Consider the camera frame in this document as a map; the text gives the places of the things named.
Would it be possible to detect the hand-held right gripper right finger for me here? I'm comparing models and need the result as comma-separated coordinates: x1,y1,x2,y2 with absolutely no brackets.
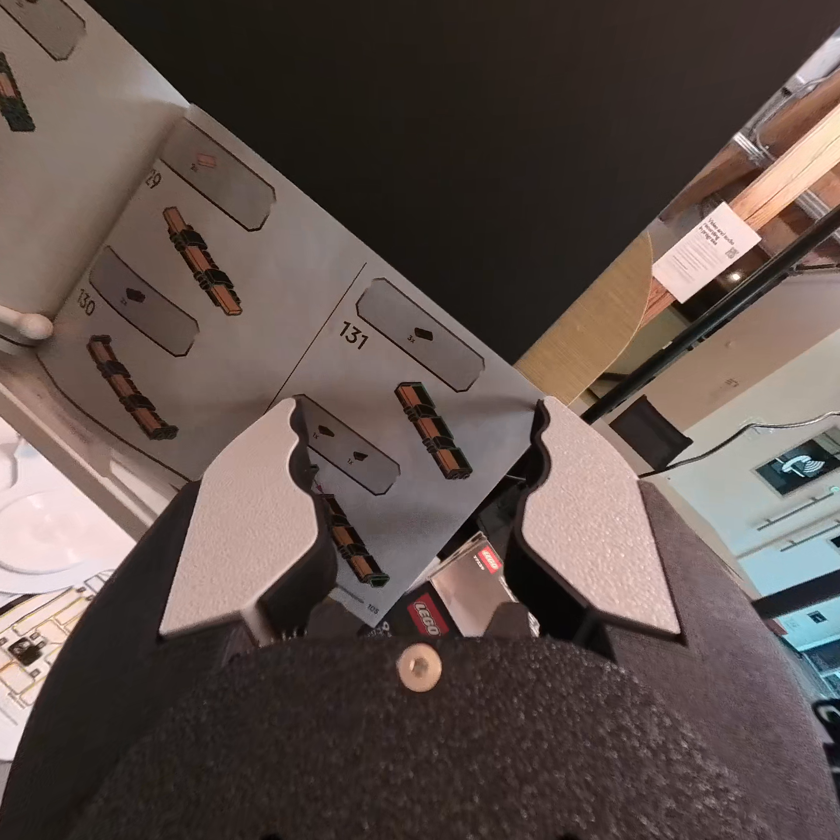
505,395,683,643

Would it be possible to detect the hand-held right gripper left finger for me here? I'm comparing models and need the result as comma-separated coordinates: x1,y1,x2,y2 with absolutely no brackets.
159,397,340,647

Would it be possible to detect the lego set box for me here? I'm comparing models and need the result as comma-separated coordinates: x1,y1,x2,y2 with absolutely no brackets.
357,489,547,641

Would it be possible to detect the lego instruction booklet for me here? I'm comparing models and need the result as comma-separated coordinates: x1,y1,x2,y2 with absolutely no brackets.
0,0,550,622

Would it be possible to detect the lego sticker sheet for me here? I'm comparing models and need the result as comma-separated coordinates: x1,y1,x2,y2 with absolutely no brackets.
0,570,114,715

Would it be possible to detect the dark flat rectangular panel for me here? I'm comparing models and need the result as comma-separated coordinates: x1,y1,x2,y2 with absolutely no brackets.
609,395,694,475

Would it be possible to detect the white book stand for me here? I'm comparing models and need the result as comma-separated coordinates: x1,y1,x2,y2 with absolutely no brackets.
0,303,191,762

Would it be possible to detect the white paper notice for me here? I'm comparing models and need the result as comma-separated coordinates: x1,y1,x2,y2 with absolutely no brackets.
651,201,763,305

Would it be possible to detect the black cable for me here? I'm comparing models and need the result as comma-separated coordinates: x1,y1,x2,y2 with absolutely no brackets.
638,410,840,479

